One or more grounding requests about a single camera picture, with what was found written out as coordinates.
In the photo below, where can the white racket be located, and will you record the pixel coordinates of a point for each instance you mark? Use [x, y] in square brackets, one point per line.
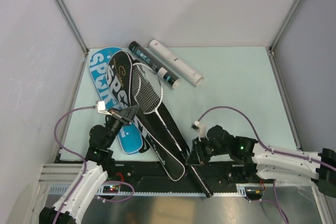
[147, 92]

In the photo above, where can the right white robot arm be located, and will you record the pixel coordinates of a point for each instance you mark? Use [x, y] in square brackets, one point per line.
[266, 161]

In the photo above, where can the left aluminium frame post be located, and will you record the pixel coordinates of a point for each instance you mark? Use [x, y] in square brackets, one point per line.
[71, 24]

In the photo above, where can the blue racket bag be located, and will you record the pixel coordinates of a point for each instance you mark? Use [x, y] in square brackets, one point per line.
[129, 137]

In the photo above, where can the black shuttlecock tube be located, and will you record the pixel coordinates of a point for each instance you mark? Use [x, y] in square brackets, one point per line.
[161, 70]

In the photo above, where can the right aluminium frame post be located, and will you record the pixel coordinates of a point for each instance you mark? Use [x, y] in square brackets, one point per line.
[288, 19]

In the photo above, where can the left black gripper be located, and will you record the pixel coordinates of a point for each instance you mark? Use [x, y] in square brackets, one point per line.
[125, 115]

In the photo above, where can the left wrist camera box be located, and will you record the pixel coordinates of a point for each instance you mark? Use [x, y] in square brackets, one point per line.
[101, 108]

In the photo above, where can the black racket bag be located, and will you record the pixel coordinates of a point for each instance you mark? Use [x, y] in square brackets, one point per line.
[119, 73]

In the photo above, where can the aluminium frame post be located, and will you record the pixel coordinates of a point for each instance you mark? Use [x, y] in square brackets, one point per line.
[71, 24]
[288, 19]

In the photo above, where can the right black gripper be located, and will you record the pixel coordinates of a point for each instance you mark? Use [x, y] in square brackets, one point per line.
[193, 159]

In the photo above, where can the grey cable duct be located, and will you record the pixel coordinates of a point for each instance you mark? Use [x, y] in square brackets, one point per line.
[181, 190]

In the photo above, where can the white shuttlecock tube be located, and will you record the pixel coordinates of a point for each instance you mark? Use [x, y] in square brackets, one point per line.
[176, 62]

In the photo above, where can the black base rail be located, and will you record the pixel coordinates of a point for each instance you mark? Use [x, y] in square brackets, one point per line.
[154, 178]

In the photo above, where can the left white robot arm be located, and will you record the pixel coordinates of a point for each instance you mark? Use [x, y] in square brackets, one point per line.
[98, 166]

